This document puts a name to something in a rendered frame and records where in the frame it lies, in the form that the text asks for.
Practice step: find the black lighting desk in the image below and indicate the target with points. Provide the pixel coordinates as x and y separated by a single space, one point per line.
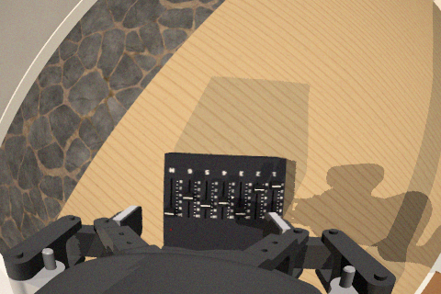
240 188

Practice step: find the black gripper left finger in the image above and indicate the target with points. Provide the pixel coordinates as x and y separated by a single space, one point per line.
66 242

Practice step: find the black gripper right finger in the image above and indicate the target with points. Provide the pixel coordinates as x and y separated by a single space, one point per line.
334 252

